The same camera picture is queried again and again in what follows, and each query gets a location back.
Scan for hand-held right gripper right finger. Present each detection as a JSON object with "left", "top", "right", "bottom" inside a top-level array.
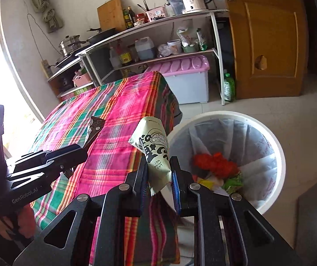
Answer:
[{"left": 170, "top": 156, "right": 295, "bottom": 266}]

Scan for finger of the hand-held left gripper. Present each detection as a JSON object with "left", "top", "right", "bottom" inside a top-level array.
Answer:
[
  {"left": 6, "top": 156, "right": 88, "bottom": 190},
  {"left": 7, "top": 143, "right": 88, "bottom": 172}
]

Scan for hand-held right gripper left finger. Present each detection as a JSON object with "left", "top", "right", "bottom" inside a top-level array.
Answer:
[{"left": 13, "top": 156, "right": 149, "bottom": 266}]

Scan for pale green snack packet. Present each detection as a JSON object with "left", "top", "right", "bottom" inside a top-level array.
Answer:
[{"left": 128, "top": 116, "right": 173, "bottom": 196}]

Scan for dark brown wrapper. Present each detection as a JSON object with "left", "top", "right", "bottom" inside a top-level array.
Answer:
[{"left": 84, "top": 116, "right": 105, "bottom": 151}]

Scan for red crinkled wrapper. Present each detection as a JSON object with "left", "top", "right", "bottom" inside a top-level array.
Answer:
[{"left": 193, "top": 152, "right": 239, "bottom": 179}]

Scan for white round bin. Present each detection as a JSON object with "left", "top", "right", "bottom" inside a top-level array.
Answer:
[{"left": 167, "top": 111, "right": 287, "bottom": 215}]

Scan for person's left hand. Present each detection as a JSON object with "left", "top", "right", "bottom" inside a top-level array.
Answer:
[{"left": 0, "top": 206, "right": 35, "bottom": 240}]

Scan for yellow wrapper with orange print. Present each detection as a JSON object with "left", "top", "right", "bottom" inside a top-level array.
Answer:
[{"left": 197, "top": 179, "right": 214, "bottom": 189}]

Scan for green wrapper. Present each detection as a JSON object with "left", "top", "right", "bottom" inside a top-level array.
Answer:
[{"left": 224, "top": 173, "right": 244, "bottom": 194}]

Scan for green cardboard box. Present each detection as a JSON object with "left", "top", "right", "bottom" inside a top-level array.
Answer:
[{"left": 72, "top": 84, "right": 94, "bottom": 96}]

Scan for pink plaid tablecloth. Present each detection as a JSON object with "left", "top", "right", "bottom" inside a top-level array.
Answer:
[{"left": 30, "top": 72, "right": 182, "bottom": 265}]

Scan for pink plastic basket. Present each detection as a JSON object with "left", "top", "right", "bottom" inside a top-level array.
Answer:
[{"left": 73, "top": 70, "right": 91, "bottom": 87}]

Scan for low brown shelf rack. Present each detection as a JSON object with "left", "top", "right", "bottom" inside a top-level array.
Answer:
[{"left": 47, "top": 57, "right": 98, "bottom": 102}]

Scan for white power strip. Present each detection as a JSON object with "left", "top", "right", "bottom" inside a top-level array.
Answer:
[{"left": 41, "top": 59, "right": 50, "bottom": 78}]

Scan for white bin liner bag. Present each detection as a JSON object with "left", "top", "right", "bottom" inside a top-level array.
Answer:
[{"left": 175, "top": 118, "right": 277, "bottom": 203}]

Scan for black induction cooker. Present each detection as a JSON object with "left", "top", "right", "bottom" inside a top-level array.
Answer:
[{"left": 53, "top": 53, "right": 81, "bottom": 68}]

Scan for pink lid storage box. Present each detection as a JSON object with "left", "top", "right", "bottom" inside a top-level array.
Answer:
[{"left": 145, "top": 55, "right": 210, "bottom": 104}]

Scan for steel steamer pot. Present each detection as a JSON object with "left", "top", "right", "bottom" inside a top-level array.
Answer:
[{"left": 59, "top": 35, "right": 87, "bottom": 56}]

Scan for clear plastic bottle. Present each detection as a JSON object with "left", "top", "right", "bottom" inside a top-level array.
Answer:
[{"left": 109, "top": 46, "right": 121, "bottom": 68}]

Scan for yellow label sauce bottle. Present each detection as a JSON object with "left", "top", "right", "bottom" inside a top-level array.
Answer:
[{"left": 119, "top": 41, "right": 133, "bottom": 66}]

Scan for green plastic bottle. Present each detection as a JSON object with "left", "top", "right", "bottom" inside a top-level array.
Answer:
[{"left": 223, "top": 69, "right": 235, "bottom": 102}]

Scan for black frying pan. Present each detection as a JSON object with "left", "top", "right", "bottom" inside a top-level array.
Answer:
[{"left": 86, "top": 27, "right": 116, "bottom": 45}]

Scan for dark liquid plastic jug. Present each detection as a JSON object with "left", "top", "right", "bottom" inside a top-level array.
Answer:
[{"left": 134, "top": 37, "right": 156, "bottom": 61}]

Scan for clear plastic bag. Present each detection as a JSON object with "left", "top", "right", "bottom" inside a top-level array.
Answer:
[{"left": 157, "top": 44, "right": 177, "bottom": 57}]

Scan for white plastic tub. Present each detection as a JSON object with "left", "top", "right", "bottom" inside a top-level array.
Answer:
[{"left": 167, "top": 39, "right": 182, "bottom": 54}]

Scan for grey green hanging cloth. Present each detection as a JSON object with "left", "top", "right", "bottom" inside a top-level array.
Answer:
[{"left": 28, "top": 0, "right": 65, "bottom": 33}]

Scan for food bags in green bowl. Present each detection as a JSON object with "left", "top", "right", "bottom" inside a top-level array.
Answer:
[{"left": 176, "top": 27, "right": 209, "bottom": 54}]

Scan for wooden cutting board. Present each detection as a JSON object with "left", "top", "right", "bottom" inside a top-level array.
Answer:
[{"left": 97, "top": 0, "right": 127, "bottom": 32}]

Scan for white metal shelf rack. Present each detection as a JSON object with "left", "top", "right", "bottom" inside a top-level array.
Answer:
[{"left": 77, "top": 9, "right": 230, "bottom": 106}]

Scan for dark sauce bottle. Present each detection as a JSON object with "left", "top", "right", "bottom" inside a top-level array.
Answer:
[{"left": 127, "top": 6, "right": 136, "bottom": 27}]

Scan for pink utensil holder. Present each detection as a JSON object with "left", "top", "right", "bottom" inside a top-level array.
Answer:
[{"left": 146, "top": 6, "right": 167, "bottom": 23}]

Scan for water filter pitcher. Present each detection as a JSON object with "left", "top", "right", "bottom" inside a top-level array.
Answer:
[{"left": 165, "top": 0, "right": 184, "bottom": 17}]

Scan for brown wooden door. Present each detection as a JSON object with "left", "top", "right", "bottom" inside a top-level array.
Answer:
[{"left": 218, "top": 0, "right": 309, "bottom": 99}]

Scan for thin wall power cord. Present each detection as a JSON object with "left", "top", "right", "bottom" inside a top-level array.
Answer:
[{"left": 26, "top": 12, "right": 47, "bottom": 61}]

